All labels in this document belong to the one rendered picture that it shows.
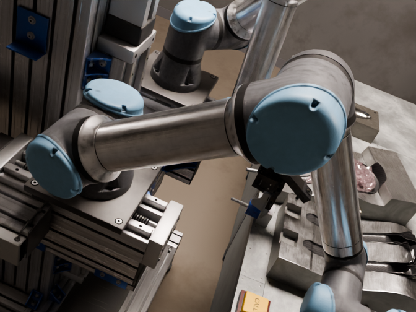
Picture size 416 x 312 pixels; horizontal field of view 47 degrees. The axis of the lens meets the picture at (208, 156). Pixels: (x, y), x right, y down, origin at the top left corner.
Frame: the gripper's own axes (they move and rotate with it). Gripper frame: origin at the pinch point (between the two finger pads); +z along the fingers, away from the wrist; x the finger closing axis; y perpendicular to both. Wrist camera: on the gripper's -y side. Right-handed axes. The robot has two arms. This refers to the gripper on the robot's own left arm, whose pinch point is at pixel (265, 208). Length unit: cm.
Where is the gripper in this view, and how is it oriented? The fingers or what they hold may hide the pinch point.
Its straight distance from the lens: 144.7
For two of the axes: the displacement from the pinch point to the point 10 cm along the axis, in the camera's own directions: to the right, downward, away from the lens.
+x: -3.0, 5.5, -7.8
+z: -2.9, 7.2, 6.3
